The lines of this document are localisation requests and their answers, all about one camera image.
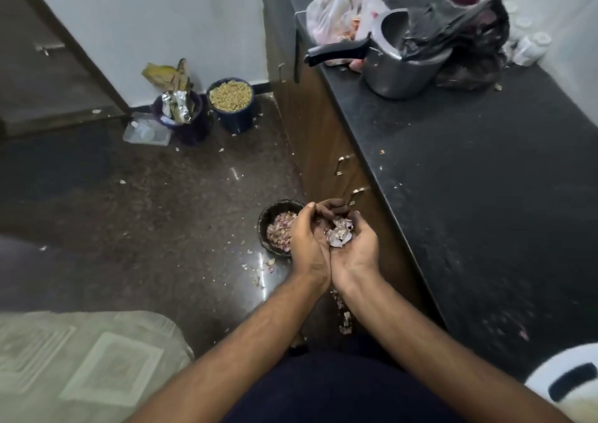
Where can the person's left hand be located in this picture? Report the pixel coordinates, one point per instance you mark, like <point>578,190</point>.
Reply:
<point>308,245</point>

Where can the white plastic bag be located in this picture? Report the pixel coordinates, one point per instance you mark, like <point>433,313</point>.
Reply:
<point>334,13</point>

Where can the blue bucket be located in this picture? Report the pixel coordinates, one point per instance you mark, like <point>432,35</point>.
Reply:
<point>232,116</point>

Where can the person's left fingers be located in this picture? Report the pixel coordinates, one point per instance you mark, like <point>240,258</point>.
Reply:
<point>312,210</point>

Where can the person's right forearm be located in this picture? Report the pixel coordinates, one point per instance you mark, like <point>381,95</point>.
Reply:
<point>420,343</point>

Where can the dark blue waste bin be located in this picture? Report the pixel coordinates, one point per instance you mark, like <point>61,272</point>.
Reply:
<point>196,123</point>

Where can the yellow grains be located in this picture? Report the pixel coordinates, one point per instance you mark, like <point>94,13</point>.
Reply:
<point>230,95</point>

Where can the person's left forearm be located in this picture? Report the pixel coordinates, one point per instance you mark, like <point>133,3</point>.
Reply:
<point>243,348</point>

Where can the person's right hand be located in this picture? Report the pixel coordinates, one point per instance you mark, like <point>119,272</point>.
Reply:
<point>359,259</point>

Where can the white and black object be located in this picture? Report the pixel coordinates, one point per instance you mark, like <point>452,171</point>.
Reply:
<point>567,380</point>

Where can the black plastic bag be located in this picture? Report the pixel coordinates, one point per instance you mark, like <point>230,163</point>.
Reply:
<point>472,39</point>

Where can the silver foil wrappers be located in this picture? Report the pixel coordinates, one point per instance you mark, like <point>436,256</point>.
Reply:
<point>177,107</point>

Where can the pile of peels in bowl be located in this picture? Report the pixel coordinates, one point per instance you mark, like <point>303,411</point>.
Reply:
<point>279,231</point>

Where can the person's dark clothing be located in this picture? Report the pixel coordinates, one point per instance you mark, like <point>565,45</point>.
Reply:
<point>336,390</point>

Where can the handful of garlic peels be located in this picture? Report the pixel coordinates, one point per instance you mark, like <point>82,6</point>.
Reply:
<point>339,234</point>

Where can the black bowl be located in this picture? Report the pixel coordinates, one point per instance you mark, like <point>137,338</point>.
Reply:
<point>266,217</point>

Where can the steel pressure cooker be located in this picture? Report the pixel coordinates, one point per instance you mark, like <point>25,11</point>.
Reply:
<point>397,69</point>

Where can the person's right thumb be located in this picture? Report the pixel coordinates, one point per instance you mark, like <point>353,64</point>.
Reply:
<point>359,228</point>

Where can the scattered peels on floor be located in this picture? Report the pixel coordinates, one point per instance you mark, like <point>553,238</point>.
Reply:
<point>259,266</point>

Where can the brown door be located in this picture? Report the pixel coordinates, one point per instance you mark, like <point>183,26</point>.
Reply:
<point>46,62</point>

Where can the brown wooden cabinet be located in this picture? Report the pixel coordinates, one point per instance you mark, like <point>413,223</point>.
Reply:
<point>322,128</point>

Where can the yellow crumpled packet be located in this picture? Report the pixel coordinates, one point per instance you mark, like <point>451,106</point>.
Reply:
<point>163,74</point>

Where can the white plastic bottle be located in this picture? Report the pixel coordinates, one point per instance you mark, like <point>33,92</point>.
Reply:
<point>530,48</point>

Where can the clear plastic container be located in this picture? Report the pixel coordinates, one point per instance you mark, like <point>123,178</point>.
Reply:
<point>145,131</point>

